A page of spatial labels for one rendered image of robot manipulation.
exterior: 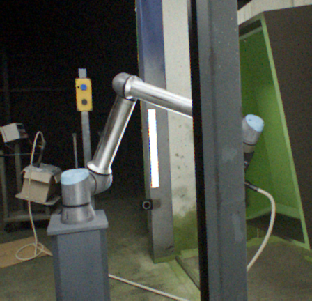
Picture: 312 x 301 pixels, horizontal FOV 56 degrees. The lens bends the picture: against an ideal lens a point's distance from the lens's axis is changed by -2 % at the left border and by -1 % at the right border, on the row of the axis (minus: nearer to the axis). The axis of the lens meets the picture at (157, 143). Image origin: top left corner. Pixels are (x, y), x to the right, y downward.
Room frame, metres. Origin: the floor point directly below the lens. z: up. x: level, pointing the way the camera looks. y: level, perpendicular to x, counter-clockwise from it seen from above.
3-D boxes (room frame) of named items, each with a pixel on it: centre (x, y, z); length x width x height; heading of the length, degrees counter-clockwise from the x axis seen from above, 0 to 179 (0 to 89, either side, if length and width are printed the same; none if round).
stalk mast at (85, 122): (2.51, 0.59, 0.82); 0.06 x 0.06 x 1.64; 15
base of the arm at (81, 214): (1.63, 0.46, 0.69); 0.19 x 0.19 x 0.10
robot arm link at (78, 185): (1.64, 0.46, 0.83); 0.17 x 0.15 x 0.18; 157
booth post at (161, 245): (2.51, 0.02, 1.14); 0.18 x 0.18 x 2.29; 15
